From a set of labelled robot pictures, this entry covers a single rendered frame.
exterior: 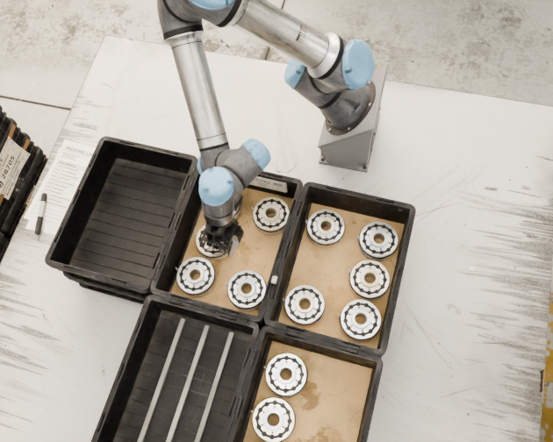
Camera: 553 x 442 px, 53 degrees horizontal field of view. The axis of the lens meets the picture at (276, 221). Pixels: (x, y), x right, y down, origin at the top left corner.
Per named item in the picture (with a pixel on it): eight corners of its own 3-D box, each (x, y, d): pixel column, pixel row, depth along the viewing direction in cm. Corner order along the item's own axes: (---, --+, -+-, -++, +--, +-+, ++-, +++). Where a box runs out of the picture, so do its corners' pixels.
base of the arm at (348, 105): (333, 97, 170) (312, 79, 164) (372, 76, 159) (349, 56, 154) (327, 137, 163) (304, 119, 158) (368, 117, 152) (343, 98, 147)
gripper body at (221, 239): (201, 249, 140) (197, 227, 129) (211, 220, 144) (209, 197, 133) (230, 257, 139) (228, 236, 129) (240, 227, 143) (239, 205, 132)
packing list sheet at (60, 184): (60, 139, 185) (59, 138, 185) (123, 151, 181) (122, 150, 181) (19, 227, 174) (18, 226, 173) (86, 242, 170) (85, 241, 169)
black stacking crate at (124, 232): (116, 155, 168) (103, 136, 158) (207, 176, 163) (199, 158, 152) (62, 276, 154) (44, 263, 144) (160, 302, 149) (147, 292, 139)
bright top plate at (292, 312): (289, 282, 144) (289, 281, 143) (327, 288, 142) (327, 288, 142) (281, 320, 140) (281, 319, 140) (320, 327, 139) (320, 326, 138)
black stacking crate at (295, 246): (306, 199, 158) (305, 181, 147) (409, 223, 153) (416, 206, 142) (267, 332, 144) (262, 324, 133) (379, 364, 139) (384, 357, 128)
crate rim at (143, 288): (104, 139, 159) (101, 134, 157) (201, 160, 154) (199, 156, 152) (46, 266, 145) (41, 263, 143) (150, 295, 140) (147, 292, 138)
